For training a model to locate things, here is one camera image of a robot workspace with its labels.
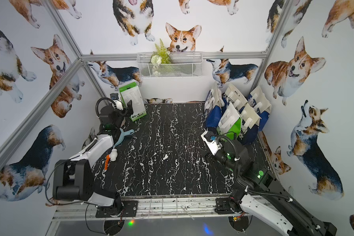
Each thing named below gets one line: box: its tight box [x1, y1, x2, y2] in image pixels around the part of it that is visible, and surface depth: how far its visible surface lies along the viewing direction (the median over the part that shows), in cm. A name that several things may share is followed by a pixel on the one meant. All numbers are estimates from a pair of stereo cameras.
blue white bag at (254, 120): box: [238, 85, 272, 146], surface depth 89 cm
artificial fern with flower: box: [150, 38, 172, 76], surface depth 85 cm
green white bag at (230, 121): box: [216, 101, 243, 137], surface depth 86 cm
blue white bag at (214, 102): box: [204, 81, 225, 128], surface depth 100 cm
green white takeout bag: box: [118, 82, 148, 122], surface depth 98 cm
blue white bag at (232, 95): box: [222, 83, 248, 115], surface depth 97 cm
